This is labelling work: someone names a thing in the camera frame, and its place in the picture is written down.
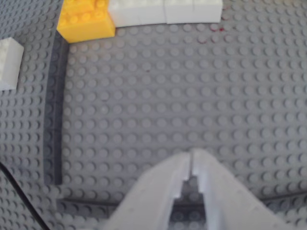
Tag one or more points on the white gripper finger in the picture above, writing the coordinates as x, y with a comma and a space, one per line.
148, 198
230, 203

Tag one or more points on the white lego cube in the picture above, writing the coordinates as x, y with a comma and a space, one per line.
192, 12
9, 64
136, 14

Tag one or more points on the yellow lego cube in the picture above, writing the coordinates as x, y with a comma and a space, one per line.
84, 26

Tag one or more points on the grey lego baseplate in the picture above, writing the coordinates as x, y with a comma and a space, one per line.
168, 95

